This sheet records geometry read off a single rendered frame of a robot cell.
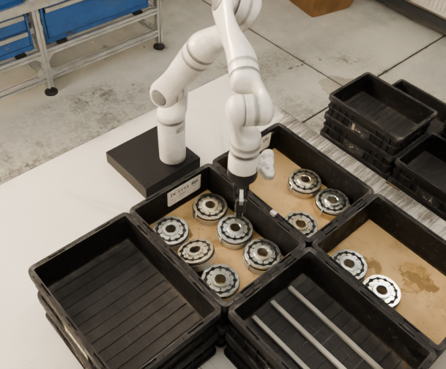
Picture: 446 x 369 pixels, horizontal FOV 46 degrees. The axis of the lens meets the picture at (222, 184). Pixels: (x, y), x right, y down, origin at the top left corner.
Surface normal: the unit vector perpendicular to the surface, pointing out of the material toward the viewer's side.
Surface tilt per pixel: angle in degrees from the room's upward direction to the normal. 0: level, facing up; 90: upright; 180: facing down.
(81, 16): 90
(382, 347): 0
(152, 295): 0
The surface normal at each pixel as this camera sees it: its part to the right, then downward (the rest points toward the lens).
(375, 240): 0.06, -0.68
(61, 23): 0.67, 0.57
